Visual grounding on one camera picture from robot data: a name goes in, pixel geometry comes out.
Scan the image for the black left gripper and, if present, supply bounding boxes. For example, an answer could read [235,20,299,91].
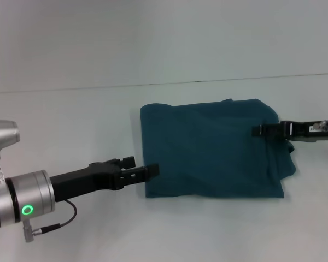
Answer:
[49,156,160,203]

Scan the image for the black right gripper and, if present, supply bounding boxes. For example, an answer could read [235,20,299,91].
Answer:
[251,118,328,143]

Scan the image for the teal t-shirt with FREE print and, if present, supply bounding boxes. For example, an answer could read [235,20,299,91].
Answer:
[139,98,297,199]

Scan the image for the silver right arm cable plug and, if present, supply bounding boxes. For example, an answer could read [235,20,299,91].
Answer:
[311,121,328,132]

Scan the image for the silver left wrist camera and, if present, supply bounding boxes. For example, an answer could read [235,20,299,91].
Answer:
[0,119,20,164]

